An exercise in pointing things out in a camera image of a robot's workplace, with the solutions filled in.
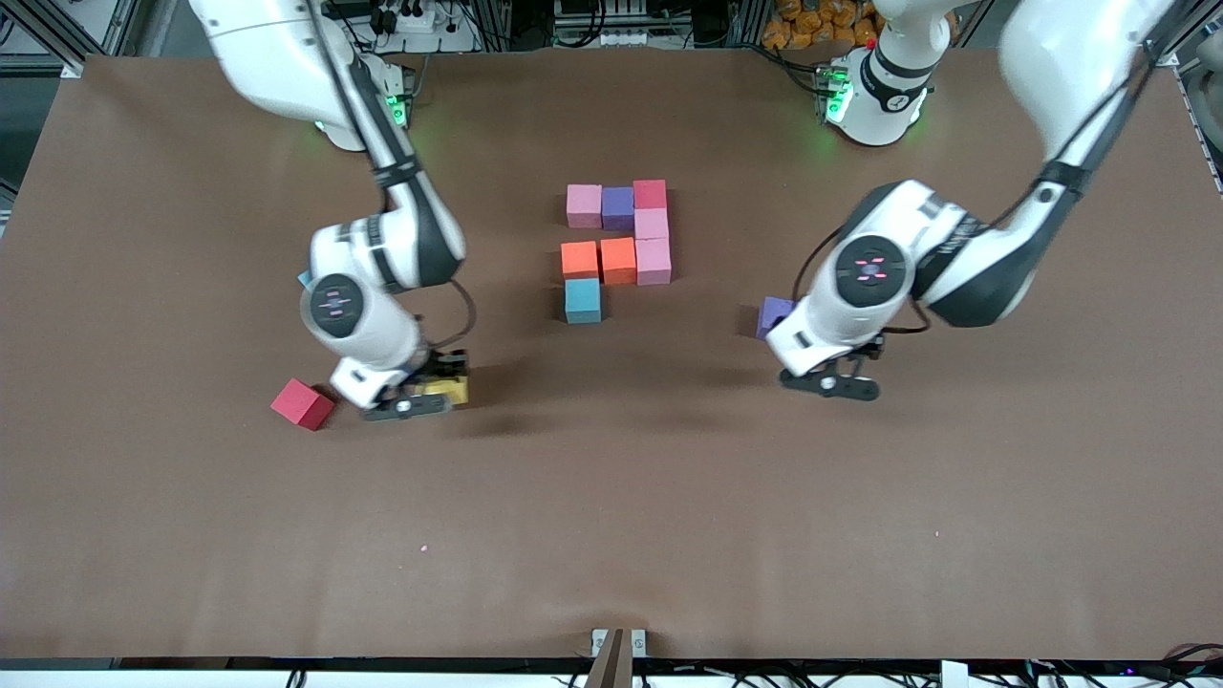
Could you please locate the brown table cover sheet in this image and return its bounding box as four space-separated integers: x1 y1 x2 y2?
0 46 1223 662

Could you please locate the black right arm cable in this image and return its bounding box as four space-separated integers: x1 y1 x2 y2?
420 279 478 351

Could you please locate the aluminium frame post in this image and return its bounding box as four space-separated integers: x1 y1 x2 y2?
1145 0 1223 68
0 0 106 77

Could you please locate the bag of orange fruits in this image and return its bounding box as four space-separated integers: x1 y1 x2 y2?
762 0 880 51

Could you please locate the grey equipment rack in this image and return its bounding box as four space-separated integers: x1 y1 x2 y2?
552 0 670 49

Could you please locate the white power strip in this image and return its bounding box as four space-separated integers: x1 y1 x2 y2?
375 0 452 34

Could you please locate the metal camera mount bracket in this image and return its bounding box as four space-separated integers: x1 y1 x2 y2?
585 627 649 688

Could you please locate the purple foam cube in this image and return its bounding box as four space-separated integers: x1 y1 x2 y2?
601 186 637 233
755 295 797 341

